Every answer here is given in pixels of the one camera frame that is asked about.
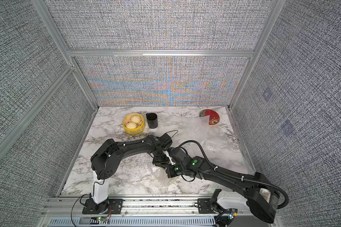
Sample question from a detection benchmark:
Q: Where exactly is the bubble wrap around orange plate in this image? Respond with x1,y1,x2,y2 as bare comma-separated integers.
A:
175,117,235,152

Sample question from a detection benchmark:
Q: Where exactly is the red floral plate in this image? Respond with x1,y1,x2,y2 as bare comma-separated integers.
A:
199,109,220,125

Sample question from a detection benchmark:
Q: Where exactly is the bubble white plate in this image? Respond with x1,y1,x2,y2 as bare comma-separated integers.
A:
151,166,174,187

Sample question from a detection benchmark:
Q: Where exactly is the bubble dark red plate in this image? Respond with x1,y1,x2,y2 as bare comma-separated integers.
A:
201,139,247,173

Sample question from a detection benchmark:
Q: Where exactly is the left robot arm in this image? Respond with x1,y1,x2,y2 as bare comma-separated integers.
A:
91,133,172,204

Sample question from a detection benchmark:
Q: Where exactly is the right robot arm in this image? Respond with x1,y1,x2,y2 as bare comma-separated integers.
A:
166,156,289,223

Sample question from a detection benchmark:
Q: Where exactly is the black cup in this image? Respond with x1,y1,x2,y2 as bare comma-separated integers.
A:
146,113,158,129

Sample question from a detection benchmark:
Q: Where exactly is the yellow bamboo steamer basket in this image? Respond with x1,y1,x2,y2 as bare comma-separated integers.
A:
122,113,146,135

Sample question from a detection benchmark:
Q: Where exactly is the lower steamed bun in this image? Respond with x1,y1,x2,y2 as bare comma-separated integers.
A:
126,122,137,129

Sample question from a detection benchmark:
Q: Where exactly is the steamed bun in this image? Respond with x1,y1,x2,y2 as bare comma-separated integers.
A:
126,122,137,129
130,114,142,124

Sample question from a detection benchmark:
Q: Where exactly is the upper steamed bun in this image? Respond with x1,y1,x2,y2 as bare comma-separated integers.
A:
130,114,142,124

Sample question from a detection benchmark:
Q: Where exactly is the right base circuit board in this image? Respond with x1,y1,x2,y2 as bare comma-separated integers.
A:
228,209,238,222

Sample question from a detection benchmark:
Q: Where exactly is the base circuit board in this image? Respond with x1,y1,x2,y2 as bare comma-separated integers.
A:
97,217,110,222
228,209,238,222

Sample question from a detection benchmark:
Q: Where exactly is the left base circuit board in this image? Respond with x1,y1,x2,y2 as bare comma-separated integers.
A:
97,217,110,222

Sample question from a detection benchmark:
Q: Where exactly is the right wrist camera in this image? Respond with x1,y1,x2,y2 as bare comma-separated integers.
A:
168,147,191,166

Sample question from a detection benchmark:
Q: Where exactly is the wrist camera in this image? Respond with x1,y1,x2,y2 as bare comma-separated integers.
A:
159,133,172,151
168,147,191,166

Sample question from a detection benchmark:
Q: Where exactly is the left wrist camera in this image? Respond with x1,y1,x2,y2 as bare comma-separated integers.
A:
159,133,172,151

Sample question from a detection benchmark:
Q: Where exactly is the right corrugated cable conduit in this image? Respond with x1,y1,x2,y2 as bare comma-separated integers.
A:
177,139,290,210

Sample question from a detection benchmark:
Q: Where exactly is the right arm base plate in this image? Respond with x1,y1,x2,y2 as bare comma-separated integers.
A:
195,198,218,214

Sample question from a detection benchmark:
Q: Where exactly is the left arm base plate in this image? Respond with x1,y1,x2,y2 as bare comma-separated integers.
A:
82,199,123,215

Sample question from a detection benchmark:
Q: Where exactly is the aluminium front rail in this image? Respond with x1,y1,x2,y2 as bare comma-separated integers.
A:
41,195,276,219

